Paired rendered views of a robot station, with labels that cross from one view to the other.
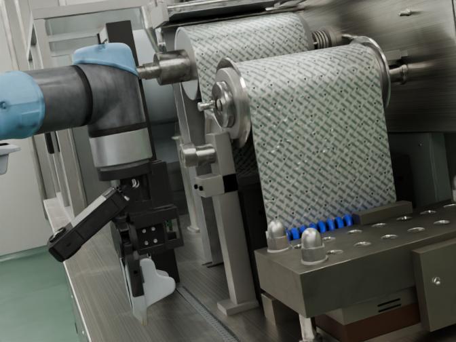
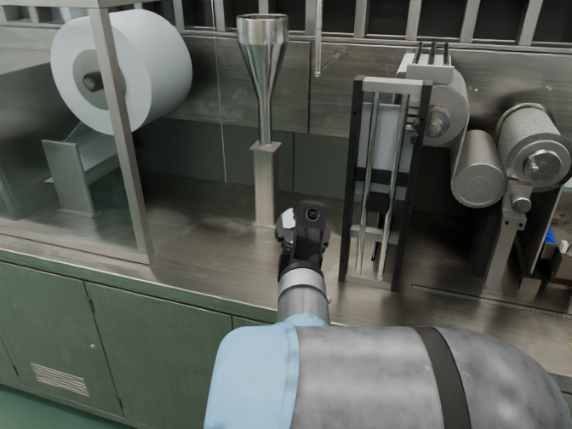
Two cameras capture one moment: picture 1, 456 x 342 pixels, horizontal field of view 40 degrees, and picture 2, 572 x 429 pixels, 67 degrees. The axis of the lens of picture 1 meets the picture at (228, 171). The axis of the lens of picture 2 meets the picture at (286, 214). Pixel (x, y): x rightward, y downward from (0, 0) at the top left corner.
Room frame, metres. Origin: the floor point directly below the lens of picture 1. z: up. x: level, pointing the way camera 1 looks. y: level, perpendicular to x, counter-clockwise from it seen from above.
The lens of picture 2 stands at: (0.97, 1.07, 1.66)
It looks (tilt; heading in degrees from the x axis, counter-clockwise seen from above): 30 degrees down; 305
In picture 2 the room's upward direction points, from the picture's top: straight up
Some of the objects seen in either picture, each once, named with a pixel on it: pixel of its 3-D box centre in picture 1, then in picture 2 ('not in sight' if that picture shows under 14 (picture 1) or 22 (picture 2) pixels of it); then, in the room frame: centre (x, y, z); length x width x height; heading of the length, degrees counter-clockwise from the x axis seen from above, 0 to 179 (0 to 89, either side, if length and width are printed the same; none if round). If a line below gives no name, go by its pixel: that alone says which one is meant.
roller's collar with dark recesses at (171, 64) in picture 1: (172, 67); (435, 120); (1.25, 0.07, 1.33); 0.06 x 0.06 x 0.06; 18
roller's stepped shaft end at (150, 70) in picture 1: (142, 72); (434, 128); (1.23, 0.13, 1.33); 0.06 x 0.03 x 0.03; 108
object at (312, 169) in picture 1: (328, 171); (542, 195); (1.00, -0.16, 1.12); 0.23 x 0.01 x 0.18; 108
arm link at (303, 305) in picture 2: not in sight; (303, 333); (1.20, 0.71, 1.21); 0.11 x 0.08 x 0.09; 125
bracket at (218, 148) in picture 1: (222, 223); (505, 241); (1.04, 0.03, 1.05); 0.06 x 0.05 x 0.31; 108
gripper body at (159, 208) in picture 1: (138, 209); not in sight; (0.80, 0.12, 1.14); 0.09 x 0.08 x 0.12; 107
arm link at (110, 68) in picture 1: (107, 89); not in sight; (0.80, 0.13, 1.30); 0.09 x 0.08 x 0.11; 129
